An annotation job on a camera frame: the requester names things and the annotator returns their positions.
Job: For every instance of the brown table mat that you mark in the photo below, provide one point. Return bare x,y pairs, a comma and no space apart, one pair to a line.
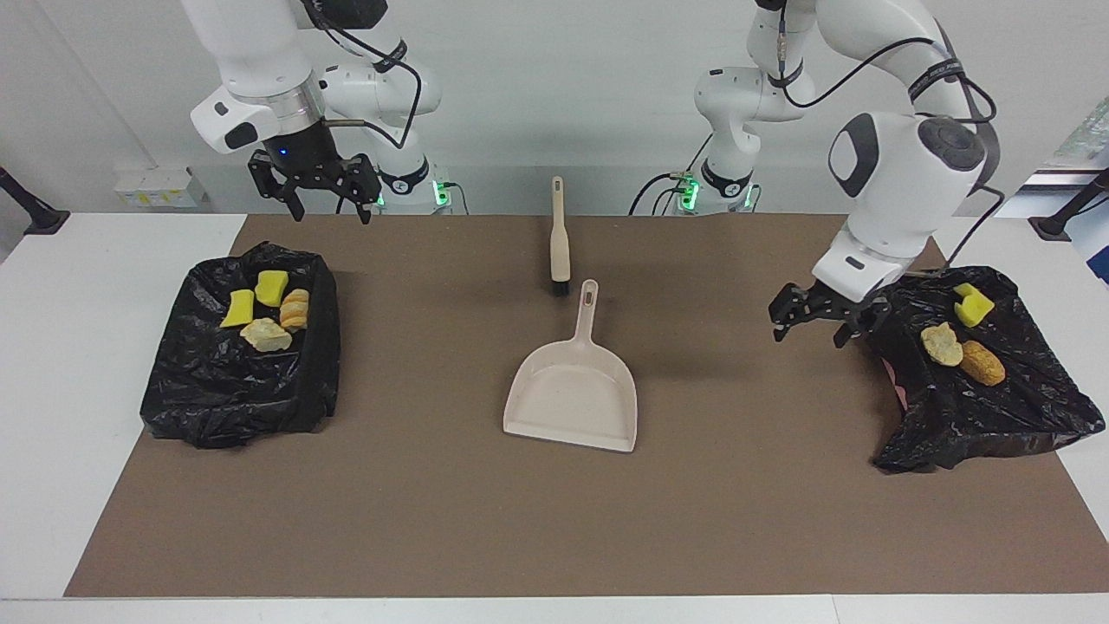
520,520

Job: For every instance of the beige plastic dustpan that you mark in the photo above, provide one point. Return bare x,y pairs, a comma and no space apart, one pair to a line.
576,390

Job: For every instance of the pale crusty bread chunk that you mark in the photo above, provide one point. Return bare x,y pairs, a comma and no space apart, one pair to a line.
266,335
942,344
295,309

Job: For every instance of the beige hand brush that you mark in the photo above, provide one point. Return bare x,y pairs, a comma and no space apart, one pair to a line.
560,243

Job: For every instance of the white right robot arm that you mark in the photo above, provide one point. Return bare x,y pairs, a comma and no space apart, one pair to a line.
260,43

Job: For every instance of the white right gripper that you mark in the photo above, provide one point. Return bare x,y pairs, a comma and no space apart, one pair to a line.
260,130

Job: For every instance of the brown bread roll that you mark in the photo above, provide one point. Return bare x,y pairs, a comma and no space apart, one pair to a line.
982,362

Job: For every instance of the notched yellow sponge piece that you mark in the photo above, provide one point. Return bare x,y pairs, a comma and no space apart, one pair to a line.
974,305

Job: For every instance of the pink plastic bin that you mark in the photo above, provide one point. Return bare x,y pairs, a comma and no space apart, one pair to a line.
897,394

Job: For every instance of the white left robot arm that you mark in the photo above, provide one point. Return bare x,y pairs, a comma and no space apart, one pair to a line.
901,165

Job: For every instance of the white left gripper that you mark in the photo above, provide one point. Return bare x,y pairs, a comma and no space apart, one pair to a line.
853,277

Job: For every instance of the white wall socket box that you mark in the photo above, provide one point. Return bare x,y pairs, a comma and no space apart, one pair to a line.
160,186

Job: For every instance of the black stand foot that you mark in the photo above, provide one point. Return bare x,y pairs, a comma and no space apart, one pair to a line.
43,221
1053,227

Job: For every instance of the black plastic trash bag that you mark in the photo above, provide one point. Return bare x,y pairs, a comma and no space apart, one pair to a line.
243,399
979,416

